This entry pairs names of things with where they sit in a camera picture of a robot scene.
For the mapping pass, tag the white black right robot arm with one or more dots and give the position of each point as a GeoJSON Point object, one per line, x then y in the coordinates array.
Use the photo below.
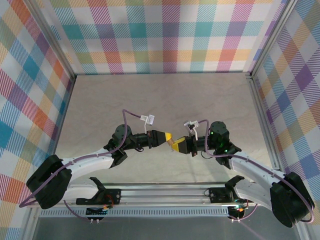
{"type": "Point", "coordinates": [255, 167]}

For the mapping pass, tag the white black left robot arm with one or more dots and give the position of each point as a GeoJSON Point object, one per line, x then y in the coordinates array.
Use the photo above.
{"type": "Point", "coordinates": [85, 165]}

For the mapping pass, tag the black controller box blue face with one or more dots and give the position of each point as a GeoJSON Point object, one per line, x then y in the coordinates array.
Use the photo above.
{"type": "Point", "coordinates": [96, 212]}

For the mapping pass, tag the aluminium side rail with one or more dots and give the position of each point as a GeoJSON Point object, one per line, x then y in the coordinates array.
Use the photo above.
{"type": "Point", "coordinates": [61, 125]}
{"type": "Point", "coordinates": [264, 125]}

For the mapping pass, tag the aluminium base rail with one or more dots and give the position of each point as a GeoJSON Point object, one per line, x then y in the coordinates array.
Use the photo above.
{"type": "Point", "coordinates": [162, 193]}

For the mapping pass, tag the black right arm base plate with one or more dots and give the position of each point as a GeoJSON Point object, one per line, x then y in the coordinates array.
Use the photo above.
{"type": "Point", "coordinates": [216, 195]}

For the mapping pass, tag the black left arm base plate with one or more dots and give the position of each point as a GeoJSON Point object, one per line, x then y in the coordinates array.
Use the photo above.
{"type": "Point", "coordinates": [117, 192]}

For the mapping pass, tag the aluminium frame post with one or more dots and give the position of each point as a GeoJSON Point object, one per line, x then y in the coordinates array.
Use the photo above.
{"type": "Point", "coordinates": [272, 37]}
{"type": "Point", "coordinates": [54, 37]}

